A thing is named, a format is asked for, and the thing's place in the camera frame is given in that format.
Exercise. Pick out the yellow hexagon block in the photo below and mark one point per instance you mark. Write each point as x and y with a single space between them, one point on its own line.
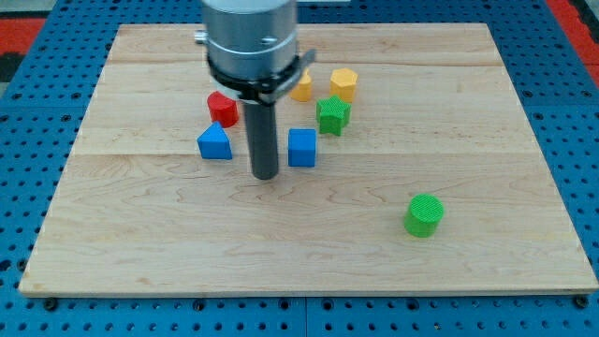
343 83

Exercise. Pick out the red cylinder block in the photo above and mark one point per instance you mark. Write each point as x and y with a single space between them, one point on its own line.
222 109

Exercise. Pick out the blue triangular prism block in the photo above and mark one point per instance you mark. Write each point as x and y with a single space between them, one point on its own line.
214 143

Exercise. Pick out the light wooden board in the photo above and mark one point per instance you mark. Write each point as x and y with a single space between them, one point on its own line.
139 214

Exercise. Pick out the green star block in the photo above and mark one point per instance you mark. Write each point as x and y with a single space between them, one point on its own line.
333 115

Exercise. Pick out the yellow block behind arm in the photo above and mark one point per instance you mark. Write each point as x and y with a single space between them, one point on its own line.
302 92

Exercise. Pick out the green cylinder block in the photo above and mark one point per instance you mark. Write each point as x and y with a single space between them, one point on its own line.
424 213

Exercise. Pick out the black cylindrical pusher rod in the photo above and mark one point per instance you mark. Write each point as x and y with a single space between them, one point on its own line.
261 134

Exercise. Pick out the blue cube block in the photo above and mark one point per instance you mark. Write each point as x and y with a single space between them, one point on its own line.
301 147

